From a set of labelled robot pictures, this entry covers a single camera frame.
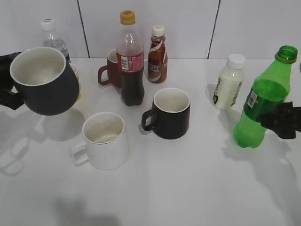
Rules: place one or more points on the brown coffee drink bottle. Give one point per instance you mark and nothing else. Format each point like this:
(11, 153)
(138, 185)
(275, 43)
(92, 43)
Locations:
(157, 57)

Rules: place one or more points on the black straight mug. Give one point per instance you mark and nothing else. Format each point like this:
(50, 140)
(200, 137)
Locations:
(170, 114)

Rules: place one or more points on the white ceramic mug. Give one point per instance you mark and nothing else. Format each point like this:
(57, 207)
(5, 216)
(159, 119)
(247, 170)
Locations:
(103, 143)

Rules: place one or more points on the white milk bottle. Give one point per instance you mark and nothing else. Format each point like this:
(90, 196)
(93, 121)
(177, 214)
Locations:
(229, 82)

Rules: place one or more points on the cola bottle yellow cap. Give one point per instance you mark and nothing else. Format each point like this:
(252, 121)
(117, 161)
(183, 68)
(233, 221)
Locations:
(130, 58)

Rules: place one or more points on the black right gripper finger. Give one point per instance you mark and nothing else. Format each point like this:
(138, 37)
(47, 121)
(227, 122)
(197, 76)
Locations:
(284, 120)

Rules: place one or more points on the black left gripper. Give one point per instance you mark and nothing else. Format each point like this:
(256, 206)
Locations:
(7, 97)

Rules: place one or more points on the dark red mug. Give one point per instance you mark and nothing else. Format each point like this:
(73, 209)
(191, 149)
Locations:
(114, 77)

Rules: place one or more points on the green sprite bottle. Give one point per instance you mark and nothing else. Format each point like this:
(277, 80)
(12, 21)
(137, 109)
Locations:
(269, 89)

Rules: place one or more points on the dark gray round mug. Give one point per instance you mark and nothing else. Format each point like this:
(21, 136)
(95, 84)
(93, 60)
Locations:
(45, 80)

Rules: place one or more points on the yellow paper cup stack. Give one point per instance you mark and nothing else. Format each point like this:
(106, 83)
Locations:
(76, 71)

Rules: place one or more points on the clear water bottle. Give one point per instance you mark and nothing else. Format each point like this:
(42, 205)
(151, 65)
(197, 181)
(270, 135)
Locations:
(53, 38)

